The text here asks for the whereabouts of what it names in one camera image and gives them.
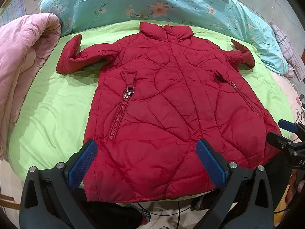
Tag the light green bed cover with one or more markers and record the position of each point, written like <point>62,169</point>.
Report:
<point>54,116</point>

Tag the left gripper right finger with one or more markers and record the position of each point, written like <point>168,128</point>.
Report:
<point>245,199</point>

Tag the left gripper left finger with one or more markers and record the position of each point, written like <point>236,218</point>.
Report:
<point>47,198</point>

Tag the plaid cloth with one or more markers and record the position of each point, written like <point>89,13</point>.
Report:
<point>292,58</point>

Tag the pink folded quilt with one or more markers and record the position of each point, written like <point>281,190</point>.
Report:
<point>26,43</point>

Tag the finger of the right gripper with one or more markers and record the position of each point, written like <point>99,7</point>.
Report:
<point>288,126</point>
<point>279,142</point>

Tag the teal floral duvet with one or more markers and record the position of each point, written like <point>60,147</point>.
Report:
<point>229,17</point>

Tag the red quilted puffer jacket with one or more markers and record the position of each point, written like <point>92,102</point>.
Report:
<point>159,92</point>

